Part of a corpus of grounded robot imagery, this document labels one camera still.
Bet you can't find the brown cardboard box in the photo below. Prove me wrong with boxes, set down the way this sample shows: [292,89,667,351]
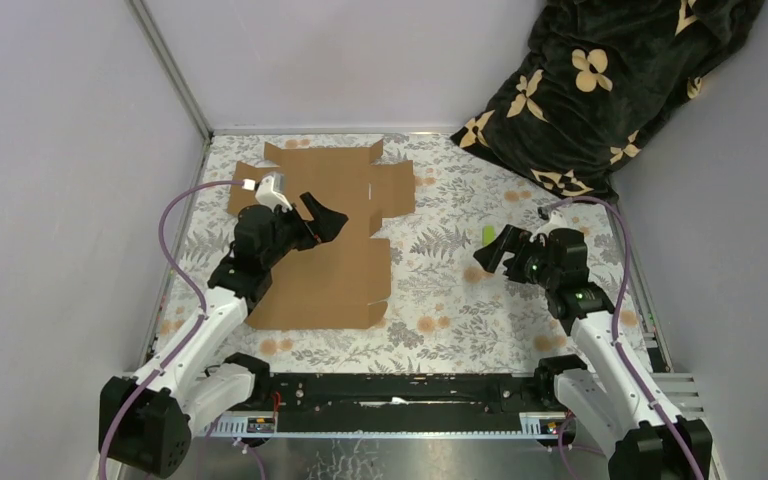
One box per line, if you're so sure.
[233,141,415,330]

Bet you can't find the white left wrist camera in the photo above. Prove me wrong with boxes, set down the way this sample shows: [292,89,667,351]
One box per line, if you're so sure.
[242,172,293,212]

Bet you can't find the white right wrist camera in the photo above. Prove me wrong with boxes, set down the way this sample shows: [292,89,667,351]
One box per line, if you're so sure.
[530,210,569,241]

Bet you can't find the black floral blanket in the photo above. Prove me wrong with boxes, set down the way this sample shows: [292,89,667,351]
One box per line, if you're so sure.
[452,0,763,201]

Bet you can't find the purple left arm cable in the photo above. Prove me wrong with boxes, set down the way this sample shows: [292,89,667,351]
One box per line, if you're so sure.
[97,180,259,480]

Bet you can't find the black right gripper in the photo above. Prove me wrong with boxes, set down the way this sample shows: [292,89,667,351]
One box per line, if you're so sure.
[473,225,559,291]

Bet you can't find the aluminium frame rails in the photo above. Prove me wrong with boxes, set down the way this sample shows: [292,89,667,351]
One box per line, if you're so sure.
[115,370,707,439]

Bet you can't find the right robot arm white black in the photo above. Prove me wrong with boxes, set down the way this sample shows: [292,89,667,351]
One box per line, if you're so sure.
[473,225,713,479]

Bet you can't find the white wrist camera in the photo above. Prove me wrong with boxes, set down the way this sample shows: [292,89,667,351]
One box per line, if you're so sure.
[242,172,293,212]
[530,210,569,241]

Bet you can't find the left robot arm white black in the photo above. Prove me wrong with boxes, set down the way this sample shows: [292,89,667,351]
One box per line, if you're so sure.
[98,193,348,479]

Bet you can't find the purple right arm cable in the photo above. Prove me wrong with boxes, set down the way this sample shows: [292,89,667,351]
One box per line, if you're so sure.
[538,195,707,480]

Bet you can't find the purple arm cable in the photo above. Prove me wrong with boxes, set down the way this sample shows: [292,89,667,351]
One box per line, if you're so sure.
[97,180,259,480]
[538,195,707,480]

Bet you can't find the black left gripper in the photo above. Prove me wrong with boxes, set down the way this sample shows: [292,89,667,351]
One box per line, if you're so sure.
[262,194,348,271]

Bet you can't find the small green object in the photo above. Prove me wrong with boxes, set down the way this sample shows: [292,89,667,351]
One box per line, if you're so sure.
[481,225,496,247]

